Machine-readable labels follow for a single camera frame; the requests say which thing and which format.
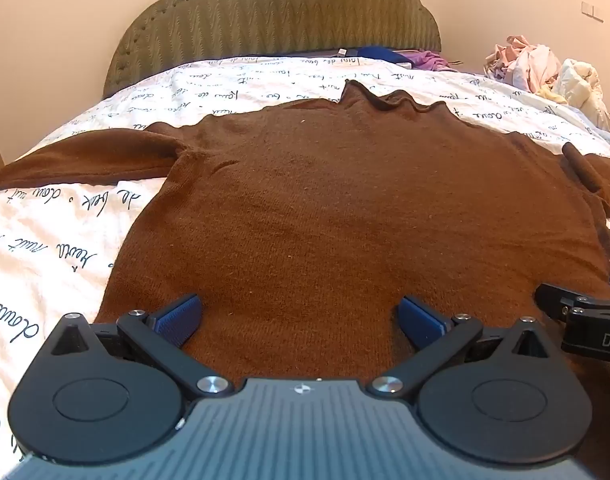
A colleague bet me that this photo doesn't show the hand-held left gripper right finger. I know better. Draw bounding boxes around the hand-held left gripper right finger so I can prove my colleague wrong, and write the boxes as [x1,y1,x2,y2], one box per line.
[367,296,550,401]

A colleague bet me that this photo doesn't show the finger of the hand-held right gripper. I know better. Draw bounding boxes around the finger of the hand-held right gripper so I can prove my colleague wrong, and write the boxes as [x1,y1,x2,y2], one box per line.
[535,282,610,322]

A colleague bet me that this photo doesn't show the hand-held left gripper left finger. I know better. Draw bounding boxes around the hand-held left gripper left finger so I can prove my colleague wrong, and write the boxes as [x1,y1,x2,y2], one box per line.
[47,294,236,400]

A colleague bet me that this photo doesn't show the brown knitted sweater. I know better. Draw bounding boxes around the brown knitted sweater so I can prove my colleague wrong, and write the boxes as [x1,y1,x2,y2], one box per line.
[0,80,610,392]

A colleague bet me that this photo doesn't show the pile of pink clothes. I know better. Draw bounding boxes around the pile of pink clothes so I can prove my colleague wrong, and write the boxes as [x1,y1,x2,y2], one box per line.
[482,35,566,95]

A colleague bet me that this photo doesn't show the white script-printed blanket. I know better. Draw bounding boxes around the white script-printed blanket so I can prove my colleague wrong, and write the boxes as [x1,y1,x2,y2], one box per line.
[0,54,610,466]

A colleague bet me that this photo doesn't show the cream crumpled cloth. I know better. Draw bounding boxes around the cream crumpled cloth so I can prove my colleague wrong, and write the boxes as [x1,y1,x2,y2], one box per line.
[537,57,610,123]

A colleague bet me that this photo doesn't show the purple cloth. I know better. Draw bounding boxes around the purple cloth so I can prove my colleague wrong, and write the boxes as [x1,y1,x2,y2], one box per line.
[399,50,462,72]

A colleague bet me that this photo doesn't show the dark blue cloth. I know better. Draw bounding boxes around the dark blue cloth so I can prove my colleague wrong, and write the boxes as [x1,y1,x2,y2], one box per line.
[357,46,412,65]

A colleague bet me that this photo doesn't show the green padded headboard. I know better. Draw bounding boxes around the green padded headboard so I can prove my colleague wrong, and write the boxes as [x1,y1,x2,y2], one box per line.
[102,0,443,100]

